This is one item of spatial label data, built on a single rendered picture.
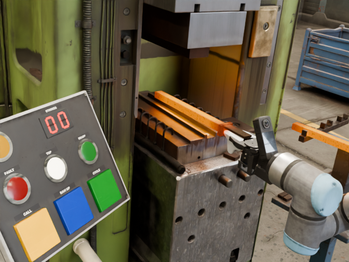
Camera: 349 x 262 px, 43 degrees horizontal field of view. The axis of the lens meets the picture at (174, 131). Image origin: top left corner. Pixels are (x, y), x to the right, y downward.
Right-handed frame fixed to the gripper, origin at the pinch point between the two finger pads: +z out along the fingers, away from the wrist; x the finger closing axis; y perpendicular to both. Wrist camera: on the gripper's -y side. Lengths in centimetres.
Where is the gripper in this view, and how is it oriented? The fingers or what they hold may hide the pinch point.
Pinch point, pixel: (230, 130)
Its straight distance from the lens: 129.6
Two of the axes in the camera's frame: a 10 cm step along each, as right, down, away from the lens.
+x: 8.2, -1.6, 5.4
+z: -5.6, -3.9, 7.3
